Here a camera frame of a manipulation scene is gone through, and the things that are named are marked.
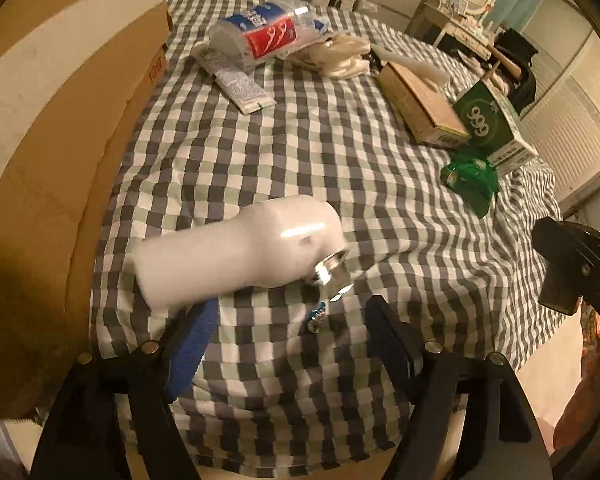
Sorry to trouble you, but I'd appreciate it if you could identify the brown tissue box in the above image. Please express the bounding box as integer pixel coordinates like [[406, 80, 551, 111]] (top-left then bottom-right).
[[372, 46, 472, 149]]

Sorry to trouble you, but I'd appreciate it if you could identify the black chair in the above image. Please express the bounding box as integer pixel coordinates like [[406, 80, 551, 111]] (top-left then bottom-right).
[[490, 27, 538, 111]]

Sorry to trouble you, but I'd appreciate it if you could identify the white insulated bottle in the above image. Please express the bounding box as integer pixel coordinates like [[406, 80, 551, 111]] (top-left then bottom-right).
[[131, 197, 356, 313]]

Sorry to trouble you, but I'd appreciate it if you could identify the small blue wrapper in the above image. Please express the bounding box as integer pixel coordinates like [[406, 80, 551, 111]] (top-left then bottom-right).
[[306, 302, 329, 333]]

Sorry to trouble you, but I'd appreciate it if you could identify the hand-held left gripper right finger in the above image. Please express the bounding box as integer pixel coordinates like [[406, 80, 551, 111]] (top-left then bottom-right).
[[365, 295, 553, 480]]

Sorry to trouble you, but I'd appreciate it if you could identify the clear bag of white items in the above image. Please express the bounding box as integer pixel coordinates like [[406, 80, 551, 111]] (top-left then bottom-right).
[[285, 30, 376, 80]]

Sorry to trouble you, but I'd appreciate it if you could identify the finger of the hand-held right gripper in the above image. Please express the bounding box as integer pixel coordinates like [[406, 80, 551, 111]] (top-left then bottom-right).
[[531, 216, 600, 317]]

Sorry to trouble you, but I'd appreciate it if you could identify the green plastic wrapper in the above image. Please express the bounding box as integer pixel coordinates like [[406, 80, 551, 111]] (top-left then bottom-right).
[[440, 152, 500, 220]]

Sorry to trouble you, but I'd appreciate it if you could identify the white vanity table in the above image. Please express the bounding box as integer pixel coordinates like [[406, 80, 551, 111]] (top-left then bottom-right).
[[420, 0, 511, 63]]

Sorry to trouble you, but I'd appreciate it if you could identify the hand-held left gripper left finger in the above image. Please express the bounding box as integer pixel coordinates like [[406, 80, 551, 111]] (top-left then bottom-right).
[[30, 297, 218, 480]]

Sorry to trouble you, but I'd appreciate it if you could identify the white squeeze tube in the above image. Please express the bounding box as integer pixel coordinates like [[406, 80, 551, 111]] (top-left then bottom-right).
[[192, 42, 276, 115]]

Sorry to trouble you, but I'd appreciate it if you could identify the green carton box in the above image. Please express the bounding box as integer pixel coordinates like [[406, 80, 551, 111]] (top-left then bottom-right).
[[451, 80, 540, 178]]

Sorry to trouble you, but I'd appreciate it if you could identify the plastic-wrapped stack of cups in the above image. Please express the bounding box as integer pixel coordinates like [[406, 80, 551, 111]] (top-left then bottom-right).
[[208, 0, 331, 73]]

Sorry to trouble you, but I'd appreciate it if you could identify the red patterned cloth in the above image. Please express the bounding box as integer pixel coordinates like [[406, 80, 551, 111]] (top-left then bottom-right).
[[552, 305, 600, 453]]

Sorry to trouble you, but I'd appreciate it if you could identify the checkered tablecloth desktop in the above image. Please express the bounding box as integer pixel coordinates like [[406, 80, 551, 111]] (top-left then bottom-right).
[[87, 0, 563, 466]]

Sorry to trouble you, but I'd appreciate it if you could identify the large cardboard box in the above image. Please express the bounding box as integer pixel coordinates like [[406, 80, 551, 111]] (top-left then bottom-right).
[[0, 0, 173, 421]]

